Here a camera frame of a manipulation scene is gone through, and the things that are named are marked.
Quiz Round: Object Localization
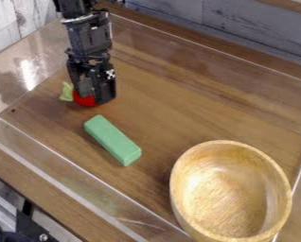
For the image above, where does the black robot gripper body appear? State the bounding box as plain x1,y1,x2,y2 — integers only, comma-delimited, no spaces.
60,10,116,79

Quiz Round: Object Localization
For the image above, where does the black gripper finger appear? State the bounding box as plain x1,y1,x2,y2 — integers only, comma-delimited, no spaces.
89,62,116,105
67,60,93,97

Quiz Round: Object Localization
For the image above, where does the red plush strawberry toy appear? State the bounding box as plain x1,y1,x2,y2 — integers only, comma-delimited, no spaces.
59,82,97,107

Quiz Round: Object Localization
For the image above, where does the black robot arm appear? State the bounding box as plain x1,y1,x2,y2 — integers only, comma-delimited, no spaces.
53,0,116,107

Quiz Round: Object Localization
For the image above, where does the green rectangular block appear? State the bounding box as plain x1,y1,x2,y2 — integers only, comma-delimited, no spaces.
83,114,142,166

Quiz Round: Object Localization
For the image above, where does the clear acrylic front barrier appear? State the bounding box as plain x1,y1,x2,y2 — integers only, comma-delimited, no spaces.
0,118,191,242

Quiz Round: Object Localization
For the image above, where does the wooden bowl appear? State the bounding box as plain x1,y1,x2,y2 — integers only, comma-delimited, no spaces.
170,140,291,242

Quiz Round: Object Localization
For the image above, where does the black clamp with screw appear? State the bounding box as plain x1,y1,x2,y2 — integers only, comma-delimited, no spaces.
14,211,59,242

